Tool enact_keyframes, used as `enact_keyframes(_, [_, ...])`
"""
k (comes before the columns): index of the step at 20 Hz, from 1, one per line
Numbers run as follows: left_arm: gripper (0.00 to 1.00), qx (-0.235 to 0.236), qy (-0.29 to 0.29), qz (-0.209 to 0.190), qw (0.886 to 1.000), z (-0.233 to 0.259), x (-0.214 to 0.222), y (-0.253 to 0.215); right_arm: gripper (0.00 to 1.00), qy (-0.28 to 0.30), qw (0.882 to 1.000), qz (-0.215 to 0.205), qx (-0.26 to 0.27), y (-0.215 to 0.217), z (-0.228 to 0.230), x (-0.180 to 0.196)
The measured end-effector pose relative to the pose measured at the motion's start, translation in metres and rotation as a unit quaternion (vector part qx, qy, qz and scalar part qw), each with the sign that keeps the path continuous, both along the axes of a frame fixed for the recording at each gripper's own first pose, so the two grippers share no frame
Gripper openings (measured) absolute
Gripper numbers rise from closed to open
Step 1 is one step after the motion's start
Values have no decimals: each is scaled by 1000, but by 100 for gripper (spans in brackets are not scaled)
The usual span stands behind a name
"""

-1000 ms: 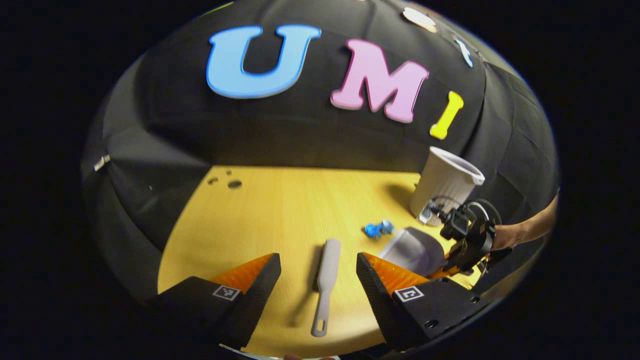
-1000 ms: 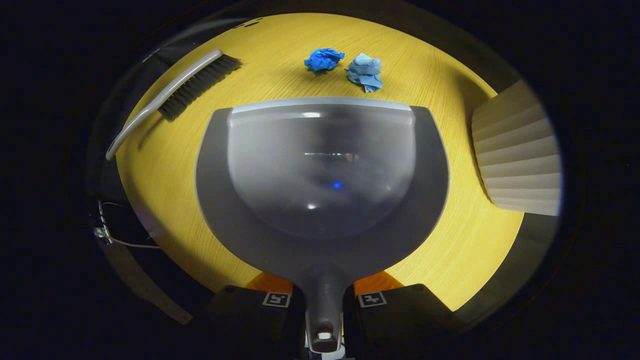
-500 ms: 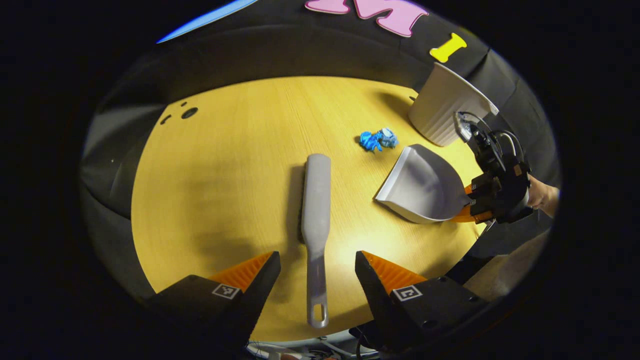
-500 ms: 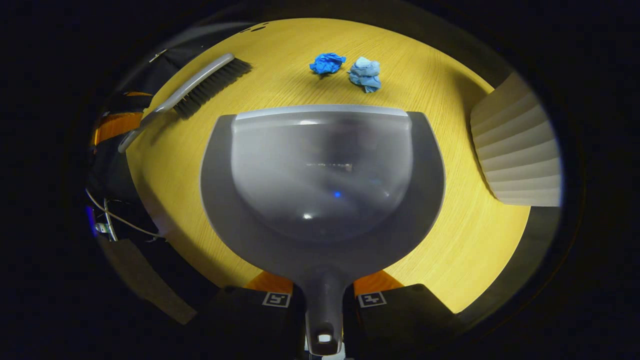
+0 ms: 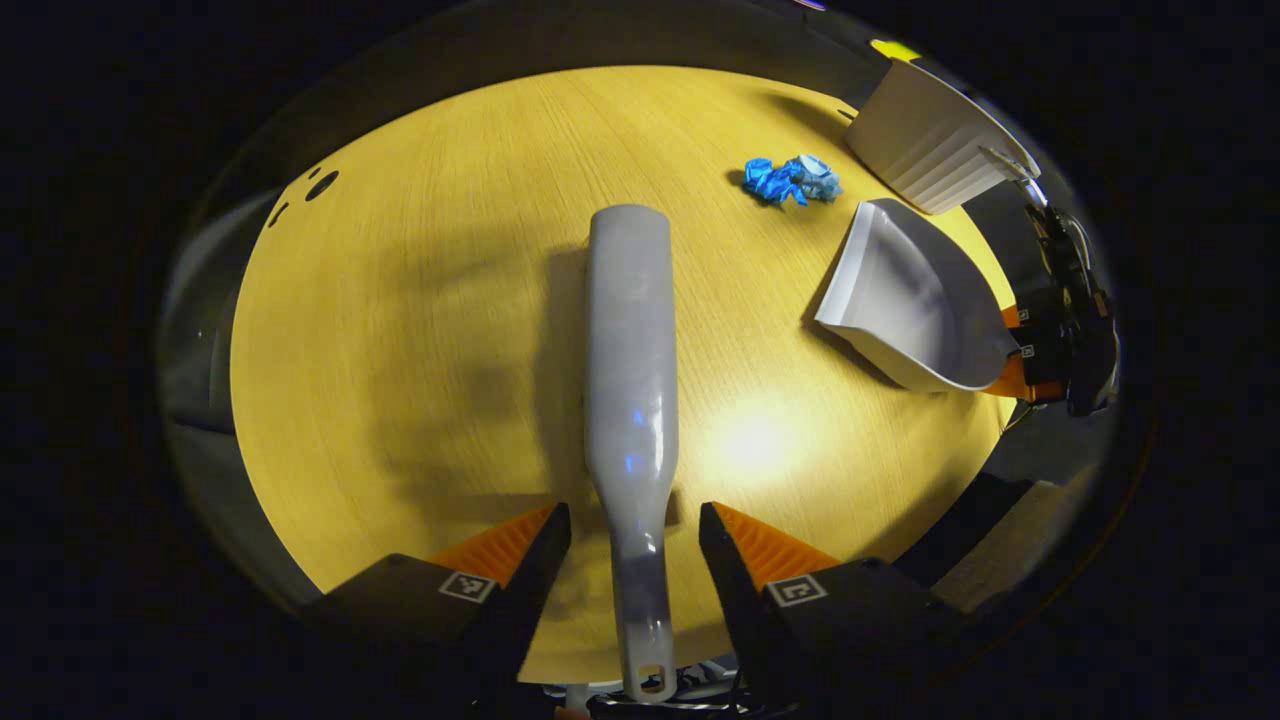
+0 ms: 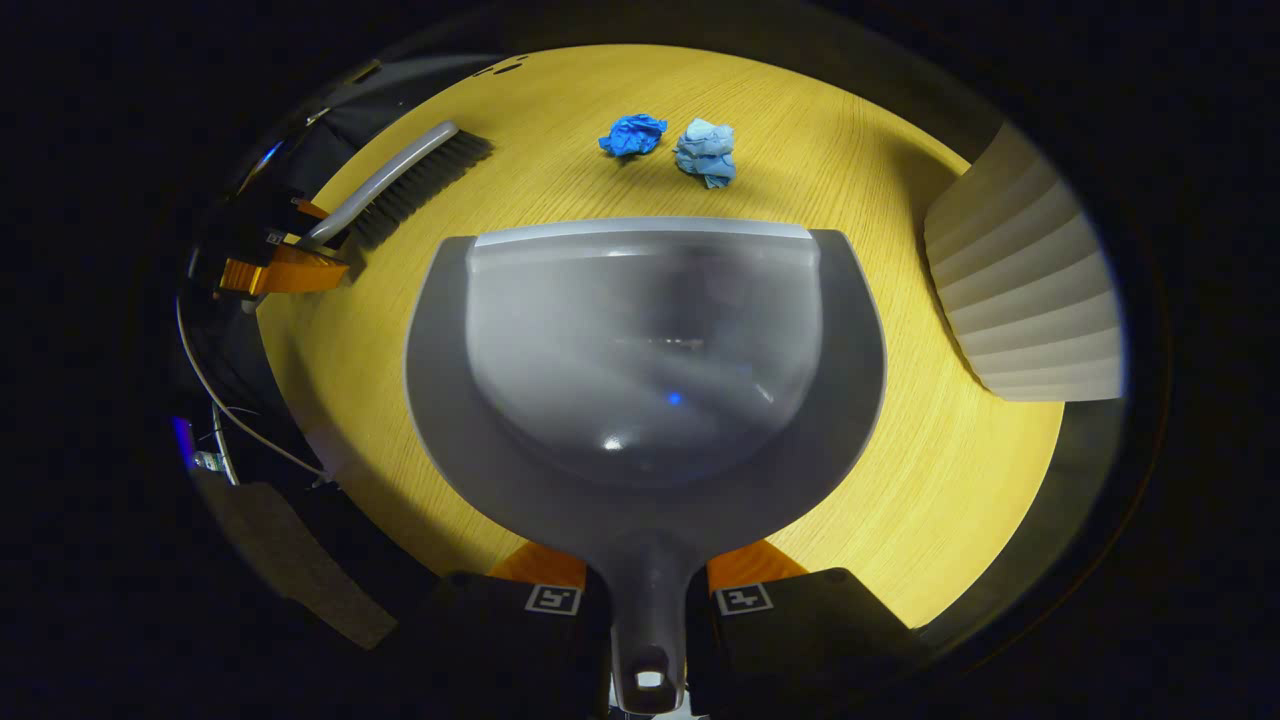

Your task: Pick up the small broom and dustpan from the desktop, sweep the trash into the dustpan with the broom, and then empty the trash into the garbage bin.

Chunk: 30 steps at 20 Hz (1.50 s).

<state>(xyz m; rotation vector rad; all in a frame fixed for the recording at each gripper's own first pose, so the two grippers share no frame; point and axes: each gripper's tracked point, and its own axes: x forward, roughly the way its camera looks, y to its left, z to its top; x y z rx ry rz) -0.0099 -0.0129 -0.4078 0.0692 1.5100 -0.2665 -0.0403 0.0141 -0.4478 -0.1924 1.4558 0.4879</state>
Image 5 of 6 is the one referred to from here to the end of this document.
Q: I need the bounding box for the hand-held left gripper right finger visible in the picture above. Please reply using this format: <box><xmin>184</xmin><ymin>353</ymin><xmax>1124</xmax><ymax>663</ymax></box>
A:
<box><xmin>698</xmin><ymin>502</ymin><xmax>969</xmax><ymax>711</ymax></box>

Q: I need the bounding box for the light blue paper scrap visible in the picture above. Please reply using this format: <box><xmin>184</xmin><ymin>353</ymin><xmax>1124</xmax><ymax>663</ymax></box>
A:
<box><xmin>795</xmin><ymin>153</ymin><xmax>844</xmax><ymax>204</ymax></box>

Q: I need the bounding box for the grey dustpan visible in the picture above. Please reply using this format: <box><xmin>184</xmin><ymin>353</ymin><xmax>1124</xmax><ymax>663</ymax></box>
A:
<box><xmin>814</xmin><ymin>197</ymin><xmax>1022</xmax><ymax>394</ymax></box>

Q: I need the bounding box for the white ribbed garbage bin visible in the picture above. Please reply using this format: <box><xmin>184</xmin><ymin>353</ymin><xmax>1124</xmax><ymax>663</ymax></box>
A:
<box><xmin>845</xmin><ymin>58</ymin><xmax>1043</xmax><ymax>217</ymax></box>

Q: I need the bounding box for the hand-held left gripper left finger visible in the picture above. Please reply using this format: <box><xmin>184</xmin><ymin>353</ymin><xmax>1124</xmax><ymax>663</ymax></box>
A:
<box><xmin>298</xmin><ymin>502</ymin><xmax>572</xmax><ymax>711</ymax></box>

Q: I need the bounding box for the small grey broom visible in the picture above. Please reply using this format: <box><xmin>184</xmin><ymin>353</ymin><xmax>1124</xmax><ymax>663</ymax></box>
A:
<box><xmin>583</xmin><ymin>204</ymin><xmax>680</xmax><ymax>705</ymax></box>

